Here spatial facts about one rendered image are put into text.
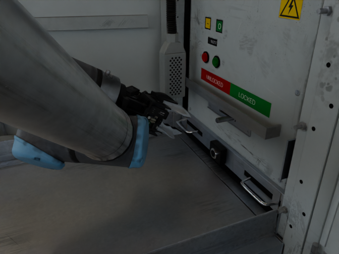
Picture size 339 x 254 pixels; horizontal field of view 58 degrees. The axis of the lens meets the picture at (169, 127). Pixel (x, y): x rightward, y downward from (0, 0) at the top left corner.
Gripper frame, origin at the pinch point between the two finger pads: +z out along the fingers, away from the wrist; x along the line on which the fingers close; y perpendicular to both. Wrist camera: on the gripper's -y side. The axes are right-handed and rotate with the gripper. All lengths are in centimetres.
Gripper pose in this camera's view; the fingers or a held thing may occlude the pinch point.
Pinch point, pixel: (180, 122)
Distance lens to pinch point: 78.0
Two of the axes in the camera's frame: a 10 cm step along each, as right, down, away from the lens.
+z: 8.0, 3.0, 5.3
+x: 4.6, -8.6, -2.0
